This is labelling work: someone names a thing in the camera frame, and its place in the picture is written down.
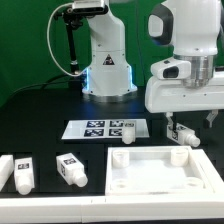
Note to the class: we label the white marker sheet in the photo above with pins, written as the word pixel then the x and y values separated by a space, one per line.
pixel 102 129

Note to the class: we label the white U-shaped fence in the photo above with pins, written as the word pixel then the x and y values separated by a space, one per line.
pixel 86 209

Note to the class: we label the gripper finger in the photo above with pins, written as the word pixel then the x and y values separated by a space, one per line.
pixel 171 121
pixel 211 117

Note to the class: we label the black camera stand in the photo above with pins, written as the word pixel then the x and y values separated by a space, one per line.
pixel 72 22

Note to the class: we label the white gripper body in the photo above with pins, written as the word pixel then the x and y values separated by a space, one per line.
pixel 164 96

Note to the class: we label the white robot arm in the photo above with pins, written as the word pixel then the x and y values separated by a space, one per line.
pixel 170 50

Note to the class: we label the white square tabletop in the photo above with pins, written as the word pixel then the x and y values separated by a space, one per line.
pixel 154 170

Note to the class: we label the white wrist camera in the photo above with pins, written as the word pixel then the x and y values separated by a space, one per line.
pixel 171 68

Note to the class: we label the silver camera on stand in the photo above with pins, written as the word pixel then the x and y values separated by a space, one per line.
pixel 89 6

